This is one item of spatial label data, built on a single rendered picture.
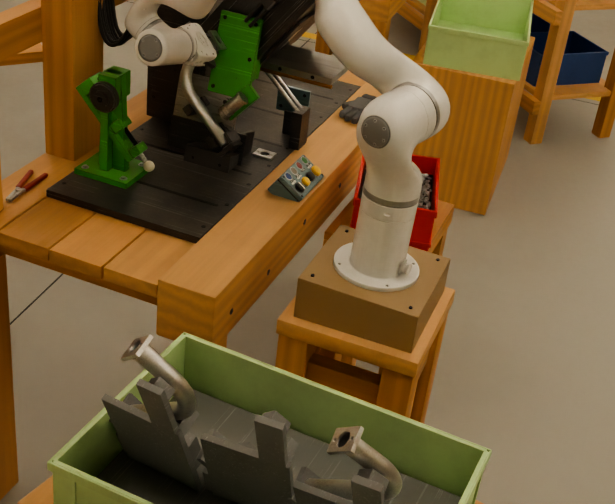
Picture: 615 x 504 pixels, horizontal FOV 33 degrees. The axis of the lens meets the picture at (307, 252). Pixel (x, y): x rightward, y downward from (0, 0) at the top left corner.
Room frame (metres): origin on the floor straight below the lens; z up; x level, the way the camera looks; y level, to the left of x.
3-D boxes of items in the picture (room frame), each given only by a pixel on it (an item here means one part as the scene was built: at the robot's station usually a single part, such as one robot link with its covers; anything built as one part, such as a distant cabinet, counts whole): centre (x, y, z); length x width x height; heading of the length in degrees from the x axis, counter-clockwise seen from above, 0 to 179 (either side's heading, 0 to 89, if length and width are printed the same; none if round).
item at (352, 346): (1.91, -0.15, 0.83); 0.32 x 0.32 x 0.04; 72
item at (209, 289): (2.51, 0.00, 0.82); 1.50 x 0.14 x 0.15; 161
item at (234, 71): (2.51, 0.23, 1.17); 0.13 x 0.12 x 0.20; 161
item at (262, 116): (2.60, 0.27, 0.89); 1.10 x 0.42 x 0.02; 161
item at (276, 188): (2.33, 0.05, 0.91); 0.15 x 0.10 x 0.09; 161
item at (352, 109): (2.85, -0.10, 0.91); 0.20 x 0.11 x 0.03; 159
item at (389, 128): (1.88, -0.15, 1.25); 0.19 x 0.12 x 0.24; 148
